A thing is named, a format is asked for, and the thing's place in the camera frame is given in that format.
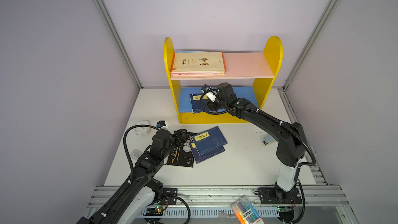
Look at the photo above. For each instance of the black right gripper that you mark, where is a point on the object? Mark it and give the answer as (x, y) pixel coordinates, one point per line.
(216, 98)

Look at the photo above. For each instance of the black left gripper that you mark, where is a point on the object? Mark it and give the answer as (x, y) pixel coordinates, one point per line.
(180, 136)

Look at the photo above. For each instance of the dark blue book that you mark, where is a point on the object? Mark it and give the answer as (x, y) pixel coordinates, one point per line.
(208, 141)
(196, 103)

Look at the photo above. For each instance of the beige book orange border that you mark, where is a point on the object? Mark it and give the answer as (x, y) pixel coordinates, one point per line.
(198, 62)

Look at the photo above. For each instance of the pink cartoon cover book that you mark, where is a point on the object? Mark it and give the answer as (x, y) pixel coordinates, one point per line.
(196, 74)

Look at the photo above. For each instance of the dark blue book hidden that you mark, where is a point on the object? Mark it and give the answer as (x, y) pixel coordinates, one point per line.
(200, 158)

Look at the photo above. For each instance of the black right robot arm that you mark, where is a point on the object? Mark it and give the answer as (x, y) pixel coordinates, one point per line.
(292, 151)

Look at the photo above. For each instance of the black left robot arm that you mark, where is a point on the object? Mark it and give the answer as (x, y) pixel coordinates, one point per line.
(116, 209)

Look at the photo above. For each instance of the black book gold lettering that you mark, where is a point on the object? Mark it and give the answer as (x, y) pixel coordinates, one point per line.
(182, 156)

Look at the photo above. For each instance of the small white alarm clock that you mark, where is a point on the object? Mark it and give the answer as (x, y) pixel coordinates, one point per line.
(142, 128)

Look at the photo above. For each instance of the yellow pink blue bookshelf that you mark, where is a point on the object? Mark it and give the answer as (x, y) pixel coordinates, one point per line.
(249, 79)

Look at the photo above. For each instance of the clear plastic small box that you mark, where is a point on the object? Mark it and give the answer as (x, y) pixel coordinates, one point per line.
(135, 154)

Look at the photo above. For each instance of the light blue stapler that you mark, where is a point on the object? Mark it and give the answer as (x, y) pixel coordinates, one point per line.
(268, 140)

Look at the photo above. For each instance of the pack of coloured markers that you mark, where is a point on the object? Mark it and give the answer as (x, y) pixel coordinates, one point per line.
(245, 211)

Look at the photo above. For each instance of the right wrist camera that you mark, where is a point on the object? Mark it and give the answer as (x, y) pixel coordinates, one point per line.
(210, 93)

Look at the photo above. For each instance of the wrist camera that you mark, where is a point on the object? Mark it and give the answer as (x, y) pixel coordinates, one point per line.
(162, 124)
(210, 93)

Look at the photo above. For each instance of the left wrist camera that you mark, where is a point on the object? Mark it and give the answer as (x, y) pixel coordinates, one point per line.
(162, 124)

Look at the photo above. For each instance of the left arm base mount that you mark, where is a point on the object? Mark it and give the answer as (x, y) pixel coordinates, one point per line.
(153, 193)

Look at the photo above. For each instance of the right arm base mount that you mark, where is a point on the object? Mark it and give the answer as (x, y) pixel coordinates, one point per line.
(275, 195)

